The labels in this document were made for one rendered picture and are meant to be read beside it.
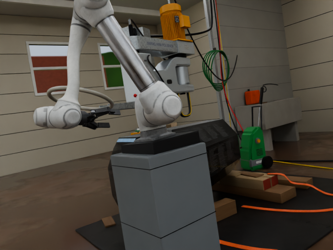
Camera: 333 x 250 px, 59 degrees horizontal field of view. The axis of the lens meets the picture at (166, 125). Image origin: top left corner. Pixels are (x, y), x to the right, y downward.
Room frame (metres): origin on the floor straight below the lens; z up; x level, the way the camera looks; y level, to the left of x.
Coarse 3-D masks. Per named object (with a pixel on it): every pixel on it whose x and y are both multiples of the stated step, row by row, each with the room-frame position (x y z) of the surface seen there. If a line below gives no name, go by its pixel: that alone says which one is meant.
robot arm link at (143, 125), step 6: (138, 96) 1.65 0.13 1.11; (138, 102) 1.64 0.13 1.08; (138, 108) 1.63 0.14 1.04; (138, 114) 1.64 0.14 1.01; (138, 120) 1.65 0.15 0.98; (144, 120) 1.59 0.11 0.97; (144, 126) 1.63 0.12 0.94; (150, 126) 1.62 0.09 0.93; (156, 126) 1.62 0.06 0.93; (162, 126) 1.64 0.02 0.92
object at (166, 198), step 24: (192, 144) 1.64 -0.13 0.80; (120, 168) 1.64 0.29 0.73; (144, 168) 1.45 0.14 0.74; (168, 168) 1.48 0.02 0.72; (192, 168) 1.58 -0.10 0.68; (120, 192) 1.68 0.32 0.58; (144, 192) 1.48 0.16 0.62; (168, 192) 1.47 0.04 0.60; (192, 192) 1.57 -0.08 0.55; (120, 216) 1.72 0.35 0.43; (144, 216) 1.51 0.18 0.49; (168, 216) 1.46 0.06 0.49; (192, 216) 1.55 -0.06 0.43; (144, 240) 1.54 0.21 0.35; (168, 240) 1.44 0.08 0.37; (192, 240) 1.54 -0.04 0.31; (216, 240) 1.64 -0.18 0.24
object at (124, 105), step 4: (108, 104) 2.37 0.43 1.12; (116, 104) 2.43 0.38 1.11; (120, 104) 2.46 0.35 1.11; (124, 104) 2.50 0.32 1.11; (128, 104) 2.53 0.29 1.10; (132, 104) 2.57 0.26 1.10; (112, 108) 2.39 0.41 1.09; (116, 108) 2.42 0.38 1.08; (120, 108) 2.46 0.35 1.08; (124, 108) 2.49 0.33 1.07; (128, 108) 2.53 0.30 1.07; (132, 108) 2.66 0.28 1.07
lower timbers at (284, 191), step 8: (280, 176) 3.24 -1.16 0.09; (288, 176) 3.19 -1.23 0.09; (216, 184) 3.32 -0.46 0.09; (280, 184) 3.12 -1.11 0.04; (288, 184) 3.05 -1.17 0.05; (312, 184) 3.01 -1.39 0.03; (232, 192) 3.12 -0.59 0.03; (240, 192) 3.03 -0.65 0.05; (248, 192) 2.94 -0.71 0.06; (256, 192) 2.86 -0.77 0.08; (264, 192) 2.78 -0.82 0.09; (272, 192) 2.71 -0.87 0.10; (280, 192) 2.67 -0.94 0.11; (288, 192) 2.71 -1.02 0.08; (272, 200) 2.72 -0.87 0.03; (280, 200) 2.64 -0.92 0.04
